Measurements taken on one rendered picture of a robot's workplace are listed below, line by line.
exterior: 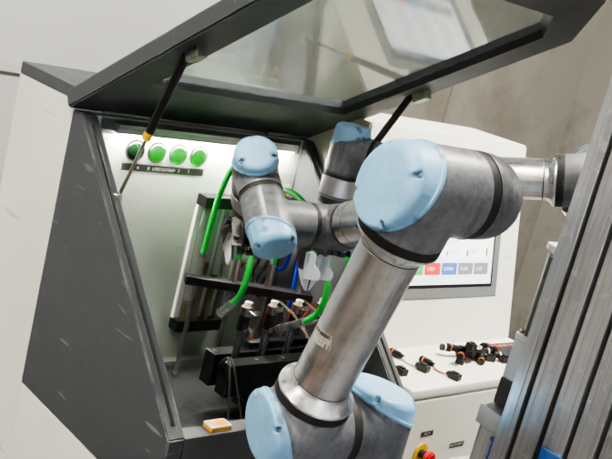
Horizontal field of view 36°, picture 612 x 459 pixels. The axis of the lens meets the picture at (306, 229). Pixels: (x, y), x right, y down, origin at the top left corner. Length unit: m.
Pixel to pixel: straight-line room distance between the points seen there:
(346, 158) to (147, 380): 0.59
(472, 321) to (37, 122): 1.35
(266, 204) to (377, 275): 0.34
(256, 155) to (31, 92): 0.92
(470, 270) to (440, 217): 1.60
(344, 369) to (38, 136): 1.19
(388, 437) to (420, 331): 1.20
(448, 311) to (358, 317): 1.47
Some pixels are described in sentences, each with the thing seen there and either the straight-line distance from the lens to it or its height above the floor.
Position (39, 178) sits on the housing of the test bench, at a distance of 2.23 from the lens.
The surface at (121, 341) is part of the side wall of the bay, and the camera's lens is 1.92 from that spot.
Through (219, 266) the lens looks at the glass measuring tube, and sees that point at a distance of 2.38.
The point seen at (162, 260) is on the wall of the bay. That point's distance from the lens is 2.32.
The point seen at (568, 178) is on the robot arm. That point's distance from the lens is 1.69.
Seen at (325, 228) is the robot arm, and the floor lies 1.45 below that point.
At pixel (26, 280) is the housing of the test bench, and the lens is 2.27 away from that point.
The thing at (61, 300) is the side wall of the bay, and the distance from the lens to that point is 2.13.
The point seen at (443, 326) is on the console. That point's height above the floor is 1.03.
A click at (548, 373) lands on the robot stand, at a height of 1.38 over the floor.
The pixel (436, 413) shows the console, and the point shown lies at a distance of 2.39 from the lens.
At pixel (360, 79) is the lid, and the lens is 2.14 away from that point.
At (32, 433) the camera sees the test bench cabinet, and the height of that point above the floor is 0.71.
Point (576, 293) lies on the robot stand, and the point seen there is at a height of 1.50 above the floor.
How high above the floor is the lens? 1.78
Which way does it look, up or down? 13 degrees down
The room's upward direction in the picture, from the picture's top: 14 degrees clockwise
